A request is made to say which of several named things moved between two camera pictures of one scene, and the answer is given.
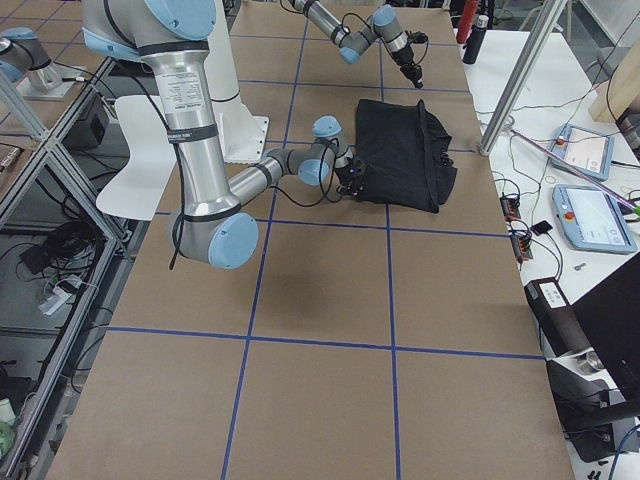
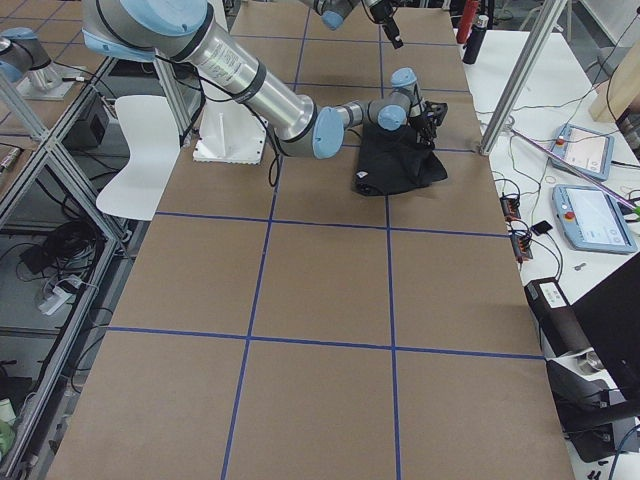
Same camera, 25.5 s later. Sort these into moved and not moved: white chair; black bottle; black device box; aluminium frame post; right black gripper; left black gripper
Moved: left black gripper; right black gripper
Not moved: black bottle; black device box; white chair; aluminium frame post
